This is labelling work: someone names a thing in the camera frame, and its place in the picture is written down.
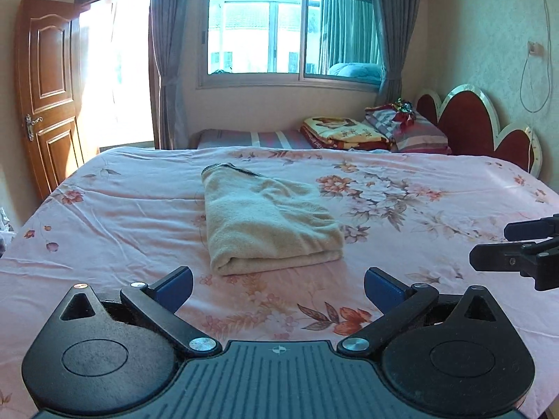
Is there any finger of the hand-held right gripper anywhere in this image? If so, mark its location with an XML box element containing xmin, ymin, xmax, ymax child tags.
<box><xmin>504</xmin><ymin>214</ymin><xmax>559</xmax><ymax>242</ymax></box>
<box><xmin>469</xmin><ymin>236</ymin><xmax>559</xmax><ymax>272</ymax></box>

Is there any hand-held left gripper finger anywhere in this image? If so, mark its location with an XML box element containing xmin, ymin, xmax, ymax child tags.
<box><xmin>336</xmin><ymin>266</ymin><xmax>502</xmax><ymax>359</ymax></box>

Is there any beige towel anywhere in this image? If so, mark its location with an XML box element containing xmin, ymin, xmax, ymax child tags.
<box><xmin>201</xmin><ymin>162</ymin><xmax>346</xmax><ymax>277</ymax></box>

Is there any red scalloped headboard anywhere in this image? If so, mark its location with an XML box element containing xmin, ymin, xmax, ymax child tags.
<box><xmin>412</xmin><ymin>87</ymin><xmax>543</xmax><ymax>178</ymax></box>

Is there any striped pillow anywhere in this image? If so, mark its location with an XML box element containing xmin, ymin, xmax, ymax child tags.
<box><xmin>364</xmin><ymin>104</ymin><xmax>452</xmax><ymax>155</ymax></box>

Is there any folded yellow printed blanket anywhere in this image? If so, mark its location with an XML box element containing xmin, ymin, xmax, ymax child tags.
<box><xmin>299</xmin><ymin>116</ymin><xmax>390</xmax><ymax>152</ymax></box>

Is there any red ribbon decoration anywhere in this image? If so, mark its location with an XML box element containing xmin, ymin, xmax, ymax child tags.
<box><xmin>384</xmin><ymin>99</ymin><xmax>416</xmax><ymax>130</ymax></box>

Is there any striped mattress sheet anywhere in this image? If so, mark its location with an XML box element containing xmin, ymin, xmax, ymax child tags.
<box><xmin>194</xmin><ymin>128</ymin><xmax>313</xmax><ymax>150</ymax></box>

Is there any blue quilt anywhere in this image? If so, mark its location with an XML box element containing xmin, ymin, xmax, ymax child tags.
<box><xmin>327</xmin><ymin>61</ymin><xmax>384</xmax><ymax>84</ymax></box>

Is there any grey curtain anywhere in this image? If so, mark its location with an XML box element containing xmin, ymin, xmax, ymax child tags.
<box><xmin>369</xmin><ymin>0</ymin><xmax>423</xmax><ymax>106</ymax></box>
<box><xmin>150</xmin><ymin>0</ymin><xmax>194</xmax><ymax>150</ymax></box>

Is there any pink floral bedsheet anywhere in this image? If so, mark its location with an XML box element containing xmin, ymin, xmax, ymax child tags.
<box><xmin>0</xmin><ymin>146</ymin><xmax>559</xmax><ymax>419</ymax></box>

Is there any green curtain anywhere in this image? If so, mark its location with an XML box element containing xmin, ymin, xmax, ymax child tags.
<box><xmin>322</xmin><ymin>0</ymin><xmax>382</xmax><ymax>71</ymax></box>

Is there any sliding glass window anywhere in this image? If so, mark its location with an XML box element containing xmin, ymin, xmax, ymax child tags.
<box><xmin>198</xmin><ymin>0</ymin><xmax>386</xmax><ymax>93</ymax></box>

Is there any wooden door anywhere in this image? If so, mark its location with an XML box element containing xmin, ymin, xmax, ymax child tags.
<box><xmin>15</xmin><ymin>0</ymin><xmax>87</xmax><ymax>202</ymax></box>

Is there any white wall cable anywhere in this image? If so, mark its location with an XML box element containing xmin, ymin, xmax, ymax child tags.
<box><xmin>519</xmin><ymin>0</ymin><xmax>554</xmax><ymax>115</ymax></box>

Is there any metal door handle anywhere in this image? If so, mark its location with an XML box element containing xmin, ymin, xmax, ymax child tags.
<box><xmin>25</xmin><ymin>114</ymin><xmax>44</xmax><ymax>142</ymax></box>

